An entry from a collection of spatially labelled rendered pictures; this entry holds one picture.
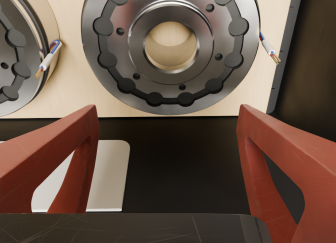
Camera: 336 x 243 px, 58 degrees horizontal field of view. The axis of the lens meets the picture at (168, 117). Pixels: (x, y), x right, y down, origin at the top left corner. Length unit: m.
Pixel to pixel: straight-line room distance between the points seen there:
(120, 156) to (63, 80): 0.07
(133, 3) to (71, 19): 0.06
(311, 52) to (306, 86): 0.02
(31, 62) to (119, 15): 0.06
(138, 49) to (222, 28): 0.05
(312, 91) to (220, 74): 0.06
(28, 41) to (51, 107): 0.08
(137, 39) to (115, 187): 0.09
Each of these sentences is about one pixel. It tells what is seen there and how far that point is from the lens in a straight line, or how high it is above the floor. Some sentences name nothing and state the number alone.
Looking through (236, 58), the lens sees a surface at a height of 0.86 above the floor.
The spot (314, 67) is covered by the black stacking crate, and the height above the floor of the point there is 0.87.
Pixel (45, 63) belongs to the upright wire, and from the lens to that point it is 0.18.
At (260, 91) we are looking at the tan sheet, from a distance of 0.24.
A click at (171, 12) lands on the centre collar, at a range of 0.17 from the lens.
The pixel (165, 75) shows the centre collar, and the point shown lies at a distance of 0.18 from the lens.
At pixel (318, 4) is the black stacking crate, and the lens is 0.20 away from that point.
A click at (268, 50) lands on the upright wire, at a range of 0.18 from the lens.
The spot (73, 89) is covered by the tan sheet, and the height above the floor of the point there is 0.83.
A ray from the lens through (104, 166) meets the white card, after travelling 0.20.
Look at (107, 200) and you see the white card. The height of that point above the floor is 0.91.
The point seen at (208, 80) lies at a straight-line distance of 0.19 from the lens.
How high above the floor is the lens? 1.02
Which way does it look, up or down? 54 degrees down
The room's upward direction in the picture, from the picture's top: 180 degrees clockwise
